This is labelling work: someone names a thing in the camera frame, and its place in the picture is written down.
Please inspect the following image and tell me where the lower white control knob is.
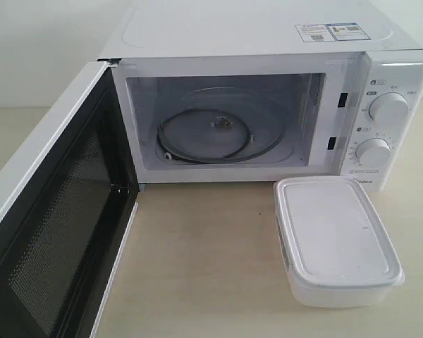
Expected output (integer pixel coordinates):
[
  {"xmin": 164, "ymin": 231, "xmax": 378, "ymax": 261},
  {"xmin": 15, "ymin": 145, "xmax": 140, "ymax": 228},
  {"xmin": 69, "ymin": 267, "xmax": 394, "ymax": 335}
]
[{"xmin": 355, "ymin": 138, "xmax": 391, "ymax": 168}]

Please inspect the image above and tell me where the blue white label sticker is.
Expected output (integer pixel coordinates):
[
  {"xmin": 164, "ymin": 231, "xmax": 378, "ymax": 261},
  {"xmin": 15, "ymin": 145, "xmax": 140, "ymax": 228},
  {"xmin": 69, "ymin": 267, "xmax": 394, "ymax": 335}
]
[{"xmin": 295, "ymin": 23, "xmax": 371, "ymax": 42}]

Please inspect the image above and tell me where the upper white control knob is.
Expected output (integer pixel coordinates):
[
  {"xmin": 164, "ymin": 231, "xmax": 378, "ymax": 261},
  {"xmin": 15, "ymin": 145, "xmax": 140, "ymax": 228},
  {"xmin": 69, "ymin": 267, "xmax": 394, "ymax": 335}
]
[{"xmin": 369, "ymin": 92, "xmax": 410, "ymax": 124}]

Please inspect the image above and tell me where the glass turntable plate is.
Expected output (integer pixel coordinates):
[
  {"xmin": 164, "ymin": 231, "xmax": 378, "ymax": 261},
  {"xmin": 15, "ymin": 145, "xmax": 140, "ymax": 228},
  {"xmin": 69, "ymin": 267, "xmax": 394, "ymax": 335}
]
[{"xmin": 157, "ymin": 87, "xmax": 287, "ymax": 165}]

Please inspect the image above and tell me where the white microwave door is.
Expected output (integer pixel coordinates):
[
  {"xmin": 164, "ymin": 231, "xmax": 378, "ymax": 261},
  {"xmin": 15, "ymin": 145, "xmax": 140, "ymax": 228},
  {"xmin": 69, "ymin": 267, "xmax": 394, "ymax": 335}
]
[{"xmin": 0, "ymin": 60, "xmax": 139, "ymax": 337}]

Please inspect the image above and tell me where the white control knob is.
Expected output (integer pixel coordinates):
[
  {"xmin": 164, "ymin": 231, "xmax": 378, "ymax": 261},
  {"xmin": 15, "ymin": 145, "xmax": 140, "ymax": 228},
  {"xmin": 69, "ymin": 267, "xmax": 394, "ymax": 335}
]
[
  {"xmin": 355, "ymin": 138, "xmax": 391, "ymax": 168},
  {"xmin": 369, "ymin": 92, "xmax": 410, "ymax": 124}
]

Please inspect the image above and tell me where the white plastic lidded container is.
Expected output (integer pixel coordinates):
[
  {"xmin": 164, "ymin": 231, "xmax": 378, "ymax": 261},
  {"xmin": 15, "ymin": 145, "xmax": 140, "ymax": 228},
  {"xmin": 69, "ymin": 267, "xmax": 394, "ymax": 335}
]
[{"xmin": 274, "ymin": 176, "xmax": 405, "ymax": 308}]

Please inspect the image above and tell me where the white microwave oven body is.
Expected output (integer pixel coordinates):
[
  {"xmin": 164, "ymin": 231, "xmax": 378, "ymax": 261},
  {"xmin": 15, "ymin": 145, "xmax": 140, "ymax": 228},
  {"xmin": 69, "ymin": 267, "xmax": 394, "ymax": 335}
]
[{"xmin": 99, "ymin": 1, "xmax": 423, "ymax": 192}]

